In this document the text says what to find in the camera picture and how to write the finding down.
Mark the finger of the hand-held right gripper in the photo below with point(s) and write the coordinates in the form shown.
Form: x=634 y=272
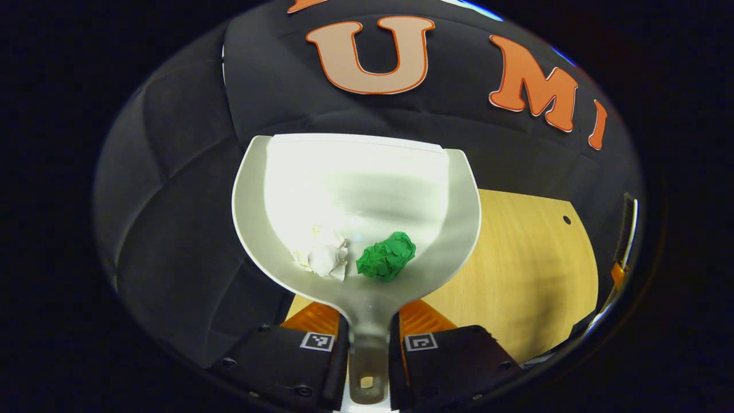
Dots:
x=617 y=275

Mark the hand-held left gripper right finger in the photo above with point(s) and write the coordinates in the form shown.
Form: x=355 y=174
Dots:
x=453 y=364

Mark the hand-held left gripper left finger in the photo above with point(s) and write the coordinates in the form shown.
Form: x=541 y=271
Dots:
x=281 y=364

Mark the small grey broom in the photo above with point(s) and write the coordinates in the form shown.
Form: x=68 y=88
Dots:
x=625 y=229

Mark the white paper ball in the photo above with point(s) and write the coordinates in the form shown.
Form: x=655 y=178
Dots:
x=324 y=258

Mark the green paper ball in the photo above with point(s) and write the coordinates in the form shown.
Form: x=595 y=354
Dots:
x=387 y=258

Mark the grey plastic dustpan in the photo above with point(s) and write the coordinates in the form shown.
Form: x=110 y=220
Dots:
x=355 y=183

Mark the wooden desktop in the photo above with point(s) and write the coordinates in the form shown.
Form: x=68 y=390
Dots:
x=527 y=269

